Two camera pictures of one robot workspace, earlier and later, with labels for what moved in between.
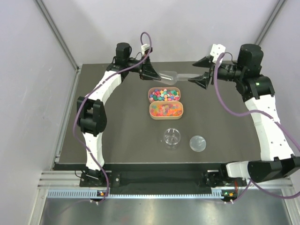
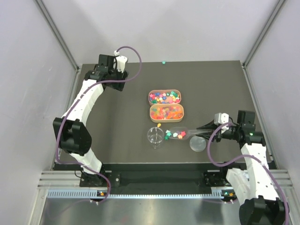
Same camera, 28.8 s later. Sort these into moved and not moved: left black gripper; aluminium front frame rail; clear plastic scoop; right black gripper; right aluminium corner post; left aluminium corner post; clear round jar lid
Moved: clear plastic scoop; left black gripper; right black gripper
Not moved: clear round jar lid; right aluminium corner post; left aluminium corner post; aluminium front frame rail
